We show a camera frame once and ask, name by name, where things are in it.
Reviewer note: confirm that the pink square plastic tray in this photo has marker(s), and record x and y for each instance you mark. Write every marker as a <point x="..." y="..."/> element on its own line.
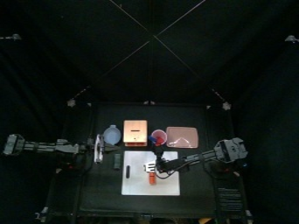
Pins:
<point x="181" y="137"/>

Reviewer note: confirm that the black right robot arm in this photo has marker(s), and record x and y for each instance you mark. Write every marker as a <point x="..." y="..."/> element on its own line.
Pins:
<point x="229" y="150"/>

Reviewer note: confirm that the blue toy item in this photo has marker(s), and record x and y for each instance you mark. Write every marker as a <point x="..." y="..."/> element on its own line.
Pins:
<point x="152" y="139"/>

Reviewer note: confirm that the orange toy carrot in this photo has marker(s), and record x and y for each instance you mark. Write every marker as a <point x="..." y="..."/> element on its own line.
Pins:
<point x="152" y="178"/>

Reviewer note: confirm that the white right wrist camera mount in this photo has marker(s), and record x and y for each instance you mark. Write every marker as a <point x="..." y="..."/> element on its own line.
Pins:
<point x="149" y="166"/>

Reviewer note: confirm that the wooden box with slot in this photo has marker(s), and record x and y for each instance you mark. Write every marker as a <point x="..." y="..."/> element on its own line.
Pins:
<point x="134" y="130"/>

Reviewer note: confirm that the small dark rectangular block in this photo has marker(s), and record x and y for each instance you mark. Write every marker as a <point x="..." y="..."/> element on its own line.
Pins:
<point x="116" y="161"/>

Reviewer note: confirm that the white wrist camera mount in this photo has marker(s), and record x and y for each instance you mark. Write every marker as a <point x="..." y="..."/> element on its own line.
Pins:
<point x="98" y="152"/>
<point x="149" y="166"/>

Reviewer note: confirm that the red plastic cup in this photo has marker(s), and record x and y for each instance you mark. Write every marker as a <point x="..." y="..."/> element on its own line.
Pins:
<point x="160" y="134"/>

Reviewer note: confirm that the printed label sticker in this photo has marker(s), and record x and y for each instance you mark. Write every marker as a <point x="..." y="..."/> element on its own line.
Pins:
<point x="229" y="198"/>

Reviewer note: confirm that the small orange object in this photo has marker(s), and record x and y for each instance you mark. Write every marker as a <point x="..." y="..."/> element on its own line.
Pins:
<point x="205" y="220"/>

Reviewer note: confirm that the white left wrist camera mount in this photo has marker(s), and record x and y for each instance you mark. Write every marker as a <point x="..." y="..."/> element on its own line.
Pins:
<point x="98" y="152"/>

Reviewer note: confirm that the slim black utensil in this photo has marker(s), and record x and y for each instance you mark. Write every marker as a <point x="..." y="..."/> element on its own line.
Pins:
<point x="126" y="171"/>

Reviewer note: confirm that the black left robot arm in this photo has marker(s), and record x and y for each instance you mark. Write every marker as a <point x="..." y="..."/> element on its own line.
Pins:
<point x="42" y="145"/>

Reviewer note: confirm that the white cutting board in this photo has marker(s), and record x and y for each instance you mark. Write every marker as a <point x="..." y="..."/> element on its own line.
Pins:
<point x="140" y="186"/>

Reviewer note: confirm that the metal table corner clamp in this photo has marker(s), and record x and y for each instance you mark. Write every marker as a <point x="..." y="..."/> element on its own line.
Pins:
<point x="41" y="215"/>
<point x="248" y="217"/>

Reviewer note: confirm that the metal frame bracket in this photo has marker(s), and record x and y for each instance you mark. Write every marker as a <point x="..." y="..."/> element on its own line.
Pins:
<point x="148" y="102"/>
<point x="291" y="38"/>
<point x="70" y="102"/>
<point x="14" y="37"/>
<point x="225" y="105"/>

